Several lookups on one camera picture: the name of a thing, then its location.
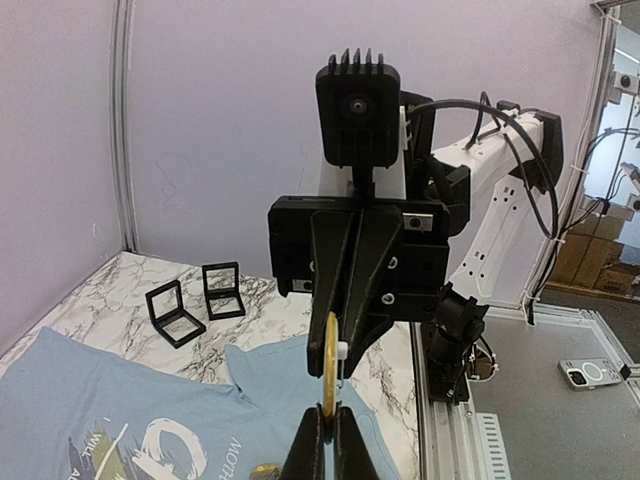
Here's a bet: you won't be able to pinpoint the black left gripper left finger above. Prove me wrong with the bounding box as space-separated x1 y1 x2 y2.
279 404 325 480

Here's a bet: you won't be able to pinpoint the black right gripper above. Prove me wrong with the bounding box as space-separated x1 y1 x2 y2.
268 196 450 378

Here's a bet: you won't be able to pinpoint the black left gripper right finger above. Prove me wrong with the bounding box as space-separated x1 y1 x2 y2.
333 404 380 480

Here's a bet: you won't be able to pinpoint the round white brooch badge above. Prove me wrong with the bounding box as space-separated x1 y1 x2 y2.
249 464 281 480

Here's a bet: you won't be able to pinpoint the black brooch box lid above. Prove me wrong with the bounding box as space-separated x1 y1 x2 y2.
201 261 246 322

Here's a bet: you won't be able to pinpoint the black brooch box base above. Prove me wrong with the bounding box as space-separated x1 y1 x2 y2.
145 280 206 349

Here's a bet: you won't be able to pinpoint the light blue printed t-shirt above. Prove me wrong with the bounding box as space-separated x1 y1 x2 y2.
0 327 401 480

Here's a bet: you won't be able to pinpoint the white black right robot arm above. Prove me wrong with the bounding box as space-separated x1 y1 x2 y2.
268 100 564 404

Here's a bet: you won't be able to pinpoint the white brooch pin clasp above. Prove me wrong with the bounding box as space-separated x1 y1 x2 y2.
336 341 349 389

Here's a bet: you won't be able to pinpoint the stacked cardboard boxes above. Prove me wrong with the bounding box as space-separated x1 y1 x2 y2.
548 214 639 299

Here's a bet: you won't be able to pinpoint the smartphone in clear case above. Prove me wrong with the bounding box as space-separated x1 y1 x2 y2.
558 358 622 391

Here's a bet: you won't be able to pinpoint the aluminium front rail frame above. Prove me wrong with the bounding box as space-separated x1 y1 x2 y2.
410 304 639 479

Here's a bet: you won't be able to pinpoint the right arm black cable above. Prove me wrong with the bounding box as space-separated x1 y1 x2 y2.
404 92 561 239

